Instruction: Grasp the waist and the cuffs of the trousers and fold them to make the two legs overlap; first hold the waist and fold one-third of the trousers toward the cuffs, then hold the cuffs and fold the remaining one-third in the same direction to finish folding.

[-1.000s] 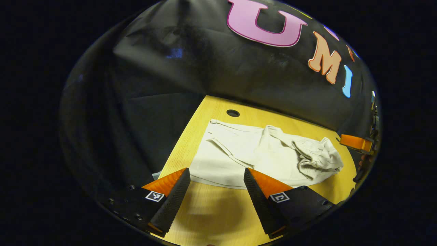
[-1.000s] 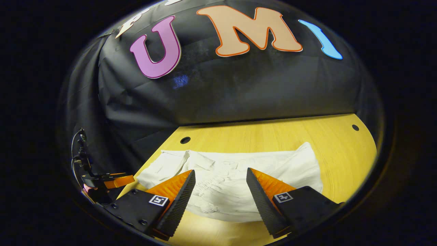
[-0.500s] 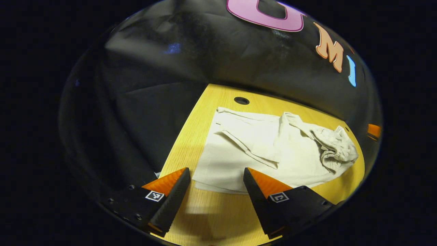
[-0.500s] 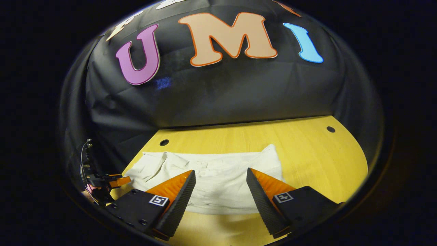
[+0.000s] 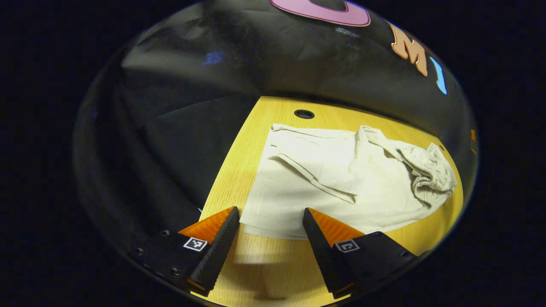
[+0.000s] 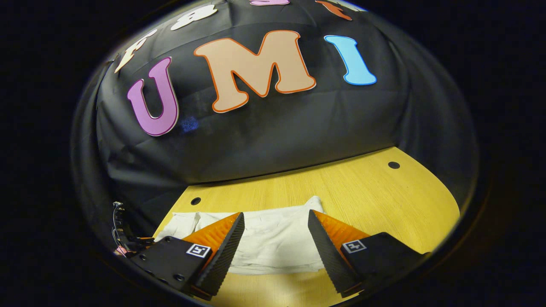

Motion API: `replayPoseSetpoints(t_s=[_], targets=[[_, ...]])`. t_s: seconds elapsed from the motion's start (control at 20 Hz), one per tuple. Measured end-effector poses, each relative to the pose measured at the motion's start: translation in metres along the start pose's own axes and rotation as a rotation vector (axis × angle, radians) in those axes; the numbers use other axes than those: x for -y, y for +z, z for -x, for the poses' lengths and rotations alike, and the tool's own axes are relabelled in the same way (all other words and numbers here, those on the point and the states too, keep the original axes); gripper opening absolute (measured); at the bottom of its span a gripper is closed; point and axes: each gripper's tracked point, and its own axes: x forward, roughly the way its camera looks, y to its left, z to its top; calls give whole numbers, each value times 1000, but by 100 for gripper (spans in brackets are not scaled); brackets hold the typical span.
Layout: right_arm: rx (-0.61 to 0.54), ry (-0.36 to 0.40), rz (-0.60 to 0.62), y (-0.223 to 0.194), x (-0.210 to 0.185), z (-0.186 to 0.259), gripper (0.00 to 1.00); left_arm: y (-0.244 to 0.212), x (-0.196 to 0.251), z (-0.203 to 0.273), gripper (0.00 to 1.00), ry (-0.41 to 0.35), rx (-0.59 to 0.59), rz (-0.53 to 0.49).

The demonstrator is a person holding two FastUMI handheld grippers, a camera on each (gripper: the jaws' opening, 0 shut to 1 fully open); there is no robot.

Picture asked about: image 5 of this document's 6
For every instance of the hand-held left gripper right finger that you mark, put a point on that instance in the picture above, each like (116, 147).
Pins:
(322, 251)

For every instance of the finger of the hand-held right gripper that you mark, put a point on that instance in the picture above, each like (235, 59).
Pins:
(473, 136)

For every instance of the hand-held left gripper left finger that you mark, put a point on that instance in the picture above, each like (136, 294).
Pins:
(217, 251)

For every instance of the cream white jeans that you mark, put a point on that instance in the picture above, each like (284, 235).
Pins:
(298, 192)

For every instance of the black backdrop cloth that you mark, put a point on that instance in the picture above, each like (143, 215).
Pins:
(204, 85)

